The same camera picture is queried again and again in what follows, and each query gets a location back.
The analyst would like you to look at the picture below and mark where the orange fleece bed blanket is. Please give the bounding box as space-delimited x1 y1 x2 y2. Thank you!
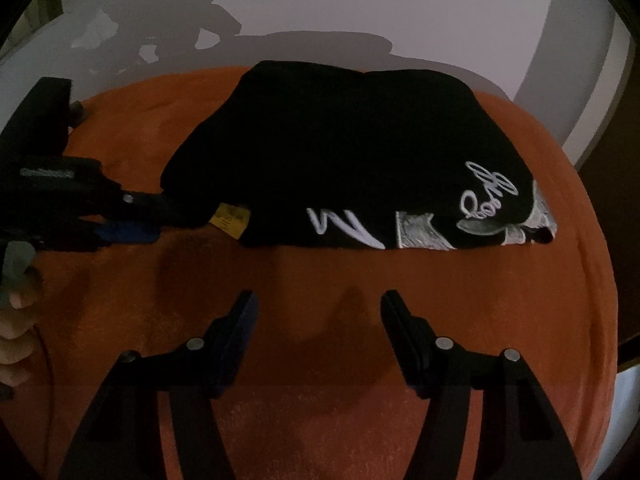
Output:
1 65 617 479

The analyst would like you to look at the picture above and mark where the brown wooden door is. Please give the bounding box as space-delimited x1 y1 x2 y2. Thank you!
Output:
579 42 639 370

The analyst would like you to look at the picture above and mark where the black sweatshirt with white logo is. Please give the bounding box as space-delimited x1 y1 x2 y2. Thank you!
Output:
160 61 534 218

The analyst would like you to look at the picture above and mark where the black shirt with white graphic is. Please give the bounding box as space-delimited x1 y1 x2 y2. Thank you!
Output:
209 174 558 252

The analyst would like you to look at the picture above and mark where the person's left hand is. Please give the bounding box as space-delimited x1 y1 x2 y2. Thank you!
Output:
1 266 42 388

